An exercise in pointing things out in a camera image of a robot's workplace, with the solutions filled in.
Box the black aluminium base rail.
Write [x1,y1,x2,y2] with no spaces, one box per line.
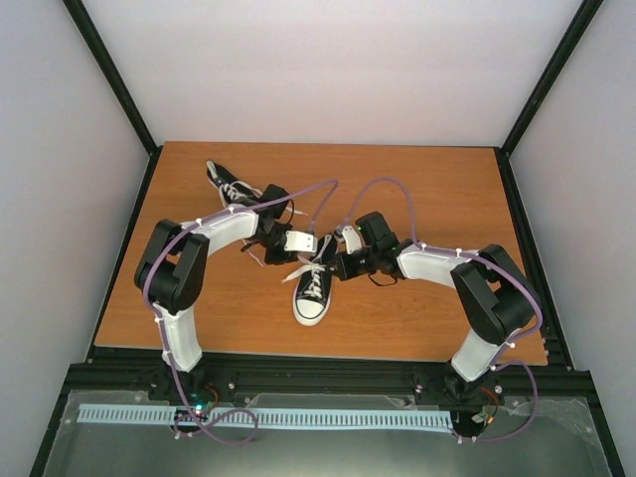
[63,348,599,409]

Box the purple cable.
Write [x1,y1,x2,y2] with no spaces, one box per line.
[342,176,543,444]
[142,178,340,444]

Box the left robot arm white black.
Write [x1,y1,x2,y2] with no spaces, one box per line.
[134,194,317,400]

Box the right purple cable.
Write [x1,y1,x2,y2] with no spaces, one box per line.
[342,176,543,444]

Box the sneaker white shoelace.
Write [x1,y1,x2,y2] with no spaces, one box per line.
[281,235,337,303]
[217,180,296,267]

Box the right black frame post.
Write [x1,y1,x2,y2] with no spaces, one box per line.
[500,0,605,156]

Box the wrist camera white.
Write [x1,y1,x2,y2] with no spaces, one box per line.
[283,231,318,253]
[334,225,363,254]

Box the light blue slotted cable duct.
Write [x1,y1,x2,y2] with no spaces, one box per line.
[77,403,453,433]

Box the black frame post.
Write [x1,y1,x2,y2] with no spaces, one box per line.
[62,0,163,156]
[500,0,605,156]

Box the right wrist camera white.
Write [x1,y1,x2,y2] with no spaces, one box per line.
[334,225,363,254]

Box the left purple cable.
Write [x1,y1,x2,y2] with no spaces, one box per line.
[142,178,340,444]

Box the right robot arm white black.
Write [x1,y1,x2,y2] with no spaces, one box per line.
[331,212,541,383]

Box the left black frame post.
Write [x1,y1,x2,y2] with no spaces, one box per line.
[62,0,163,156]

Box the black white sneaker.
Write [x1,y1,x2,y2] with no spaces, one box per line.
[206,160,262,208]
[292,235,338,327]

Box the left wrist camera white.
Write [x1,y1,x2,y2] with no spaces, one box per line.
[283,231,318,253]

